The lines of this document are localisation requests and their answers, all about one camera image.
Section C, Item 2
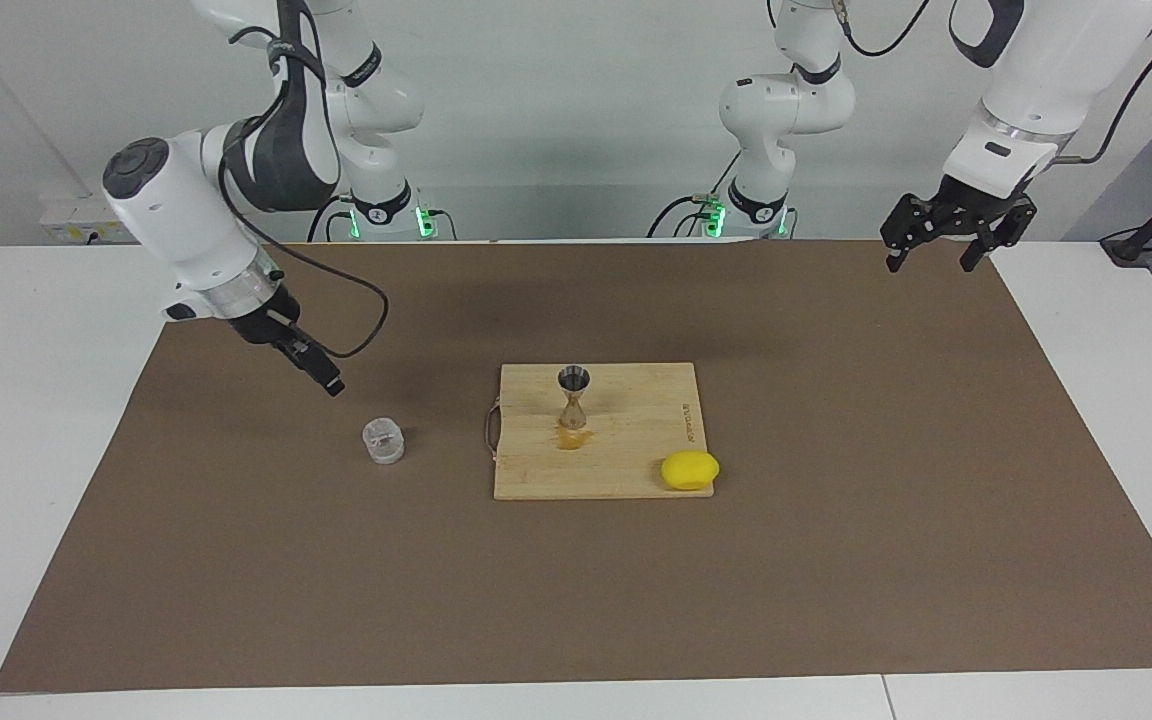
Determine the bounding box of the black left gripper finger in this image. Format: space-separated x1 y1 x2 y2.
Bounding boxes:
881 195 957 273
959 205 1037 273

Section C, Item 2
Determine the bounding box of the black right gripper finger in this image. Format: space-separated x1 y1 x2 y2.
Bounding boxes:
276 325 347 398

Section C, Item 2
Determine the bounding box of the small clear glass cup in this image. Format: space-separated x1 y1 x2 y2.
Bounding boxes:
362 418 406 466

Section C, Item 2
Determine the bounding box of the steel double jigger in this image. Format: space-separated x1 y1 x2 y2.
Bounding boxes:
557 366 592 431

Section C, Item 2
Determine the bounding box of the brown table mat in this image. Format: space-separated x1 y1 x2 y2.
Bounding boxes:
0 238 1152 693

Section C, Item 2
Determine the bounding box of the wooden cutting board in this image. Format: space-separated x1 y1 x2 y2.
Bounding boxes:
484 362 715 501

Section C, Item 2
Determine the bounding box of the yellow lemon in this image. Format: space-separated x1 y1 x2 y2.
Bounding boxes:
661 451 721 492

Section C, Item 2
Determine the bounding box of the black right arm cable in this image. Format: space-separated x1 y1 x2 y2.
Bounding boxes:
219 30 389 359

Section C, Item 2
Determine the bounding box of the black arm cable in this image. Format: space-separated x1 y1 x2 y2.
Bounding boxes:
219 30 389 359
841 0 1152 166

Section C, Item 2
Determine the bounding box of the black right base cable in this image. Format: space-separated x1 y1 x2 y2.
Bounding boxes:
306 195 352 243

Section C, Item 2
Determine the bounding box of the black base cable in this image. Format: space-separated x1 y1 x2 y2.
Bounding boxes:
648 145 739 239
306 195 352 243

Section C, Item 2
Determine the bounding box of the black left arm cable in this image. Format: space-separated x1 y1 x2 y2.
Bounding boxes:
841 0 1152 166

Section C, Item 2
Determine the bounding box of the white wall power strip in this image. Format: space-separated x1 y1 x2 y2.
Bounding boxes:
41 195 122 244

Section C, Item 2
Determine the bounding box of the black left base cable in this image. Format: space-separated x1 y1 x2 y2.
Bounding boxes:
648 145 739 239

